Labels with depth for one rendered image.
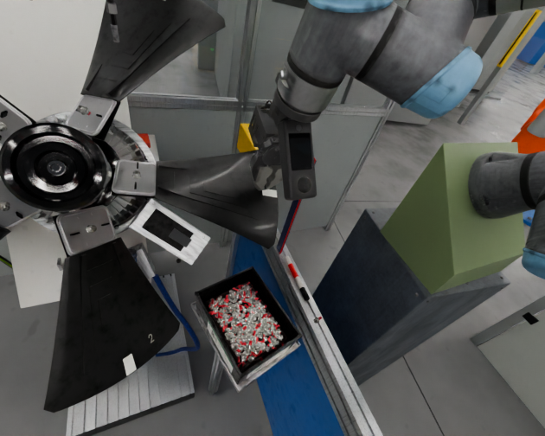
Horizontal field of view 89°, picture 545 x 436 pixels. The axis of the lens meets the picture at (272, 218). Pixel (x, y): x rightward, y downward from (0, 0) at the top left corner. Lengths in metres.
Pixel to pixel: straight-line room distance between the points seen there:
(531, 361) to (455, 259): 1.51
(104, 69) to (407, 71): 0.45
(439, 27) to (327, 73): 0.11
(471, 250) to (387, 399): 1.18
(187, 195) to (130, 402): 1.12
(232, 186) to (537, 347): 1.90
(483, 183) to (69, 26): 0.94
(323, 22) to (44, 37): 0.62
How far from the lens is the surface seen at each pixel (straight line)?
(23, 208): 0.57
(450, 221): 0.70
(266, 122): 0.45
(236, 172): 0.56
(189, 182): 0.52
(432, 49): 0.35
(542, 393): 2.25
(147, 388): 1.47
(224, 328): 0.70
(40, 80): 0.80
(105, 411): 1.48
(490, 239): 0.82
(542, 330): 2.09
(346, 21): 0.33
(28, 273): 0.80
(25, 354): 1.75
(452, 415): 1.98
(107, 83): 0.54
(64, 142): 0.48
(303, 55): 0.36
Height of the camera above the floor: 1.49
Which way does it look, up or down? 43 degrees down
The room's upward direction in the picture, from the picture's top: 17 degrees clockwise
